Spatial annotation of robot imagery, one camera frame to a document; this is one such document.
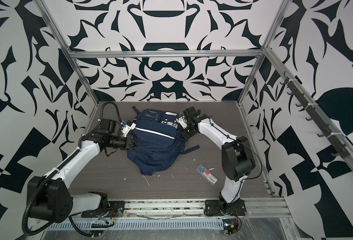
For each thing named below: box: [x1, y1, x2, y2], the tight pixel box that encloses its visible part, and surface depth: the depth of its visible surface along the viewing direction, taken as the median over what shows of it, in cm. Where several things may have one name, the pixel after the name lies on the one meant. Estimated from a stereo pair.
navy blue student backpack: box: [126, 105, 200, 176], surface depth 82 cm
